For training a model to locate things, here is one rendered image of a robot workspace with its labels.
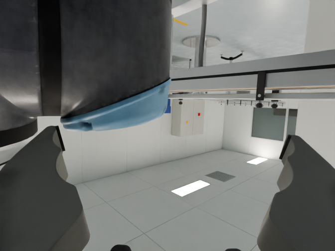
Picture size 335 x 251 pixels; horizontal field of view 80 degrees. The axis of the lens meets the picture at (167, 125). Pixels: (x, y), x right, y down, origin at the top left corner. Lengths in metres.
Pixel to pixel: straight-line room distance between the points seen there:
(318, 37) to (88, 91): 1.27
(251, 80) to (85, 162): 4.79
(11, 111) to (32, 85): 0.03
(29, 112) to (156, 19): 0.14
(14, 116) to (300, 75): 0.66
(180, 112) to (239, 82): 5.58
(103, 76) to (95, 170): 5.24
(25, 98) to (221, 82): 0.69
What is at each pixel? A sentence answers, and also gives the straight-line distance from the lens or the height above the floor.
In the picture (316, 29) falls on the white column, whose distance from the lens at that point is 1.37.
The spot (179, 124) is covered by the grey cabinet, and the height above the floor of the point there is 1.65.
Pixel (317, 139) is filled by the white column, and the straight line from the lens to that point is 1.31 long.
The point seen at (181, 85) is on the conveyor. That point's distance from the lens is 0.92.
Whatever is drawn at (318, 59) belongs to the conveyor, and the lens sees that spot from 0.70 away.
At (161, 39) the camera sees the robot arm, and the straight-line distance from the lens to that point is 0.21.
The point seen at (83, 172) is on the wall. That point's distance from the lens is 5.30.
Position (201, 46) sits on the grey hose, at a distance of 1.00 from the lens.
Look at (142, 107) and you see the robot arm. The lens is 0.19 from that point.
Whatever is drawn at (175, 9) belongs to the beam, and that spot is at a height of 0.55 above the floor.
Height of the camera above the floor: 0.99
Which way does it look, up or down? 6 degrees up
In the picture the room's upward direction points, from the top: 178 degrees counter-clockwise
